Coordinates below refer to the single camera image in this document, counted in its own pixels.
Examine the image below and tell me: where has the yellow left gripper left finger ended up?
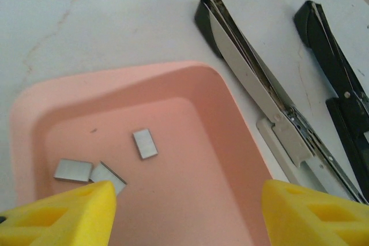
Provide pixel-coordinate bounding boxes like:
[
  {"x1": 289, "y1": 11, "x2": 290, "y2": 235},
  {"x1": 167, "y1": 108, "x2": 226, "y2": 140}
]
[{"x1": 0, "y1": 180, "x2": 118, "y2": 246}]

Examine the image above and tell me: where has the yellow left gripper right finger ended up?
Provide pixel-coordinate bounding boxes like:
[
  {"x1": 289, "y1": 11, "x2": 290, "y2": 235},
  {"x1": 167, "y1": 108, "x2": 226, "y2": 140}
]
[{"x1": 261, "y1": 179, "x2": 369, "y2": 246}]

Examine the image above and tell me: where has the pink plastic tray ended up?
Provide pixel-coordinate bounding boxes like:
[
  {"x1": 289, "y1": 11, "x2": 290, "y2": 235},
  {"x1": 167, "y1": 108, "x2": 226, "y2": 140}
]
[{"x1": 8, "y1": 60, "x2": 276, "y2": 246}]

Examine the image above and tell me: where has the white stapler with black head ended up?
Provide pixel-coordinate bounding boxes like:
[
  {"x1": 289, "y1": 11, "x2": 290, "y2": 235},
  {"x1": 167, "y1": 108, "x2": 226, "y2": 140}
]
[{"x1": 193, "y1": 0, "x2": 366, "y2": 203}]

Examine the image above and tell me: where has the silver staple strip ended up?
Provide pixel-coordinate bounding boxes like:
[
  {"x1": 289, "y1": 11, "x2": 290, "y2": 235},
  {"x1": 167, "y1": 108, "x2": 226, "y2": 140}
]
[
  {"x1": 89, "y1": 161, "x2": 127, "y2": 195},
  {"x1": 132, "y1": 128, "x2": 160, "y2": 160},
  {"x1": 53, "y1": 158, "x2": 93, "y2": 183}
]

